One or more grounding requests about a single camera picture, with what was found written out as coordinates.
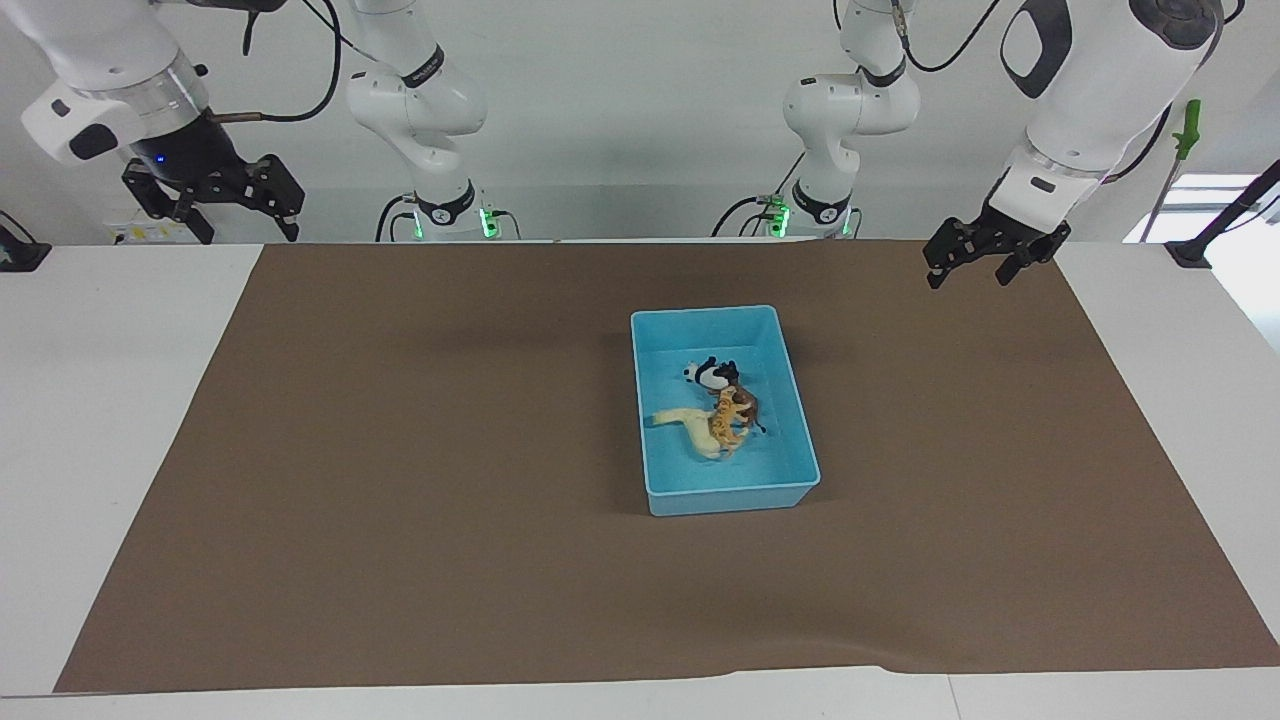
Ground light blue storage box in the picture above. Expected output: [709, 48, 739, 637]
[630, 305, 822, 518]

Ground cream horse toy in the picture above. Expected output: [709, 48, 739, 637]
[652, 406, 746, 461]

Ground black clamp mount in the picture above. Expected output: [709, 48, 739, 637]
[0, 210, 53, 273]

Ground orange tiger toy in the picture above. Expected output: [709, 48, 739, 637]
[708, 388, 752, 449]

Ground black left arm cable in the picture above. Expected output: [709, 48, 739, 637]
[895, 0, 1011, 74]

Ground green handled tool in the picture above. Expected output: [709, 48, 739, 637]
[1145, 98, 1202, 241]

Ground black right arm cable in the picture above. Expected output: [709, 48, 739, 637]
[210, 0, 343, 124]

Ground black camera stand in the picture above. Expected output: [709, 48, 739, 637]
[1165, 160, 1280, 269]

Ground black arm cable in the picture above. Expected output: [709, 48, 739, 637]
[210, 0, 343, 124]
[895, 0, 1011, 74]

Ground white wall socket box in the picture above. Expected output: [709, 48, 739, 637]
[105, 215, 186, 247]

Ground black and white panda toy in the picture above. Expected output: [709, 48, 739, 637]
[684, 356, 739, 393]

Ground brown table mat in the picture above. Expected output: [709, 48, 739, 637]
[52, 238, 1280, 694]

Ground brown lion toy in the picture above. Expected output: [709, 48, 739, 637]
[715, 362, 768, 434]

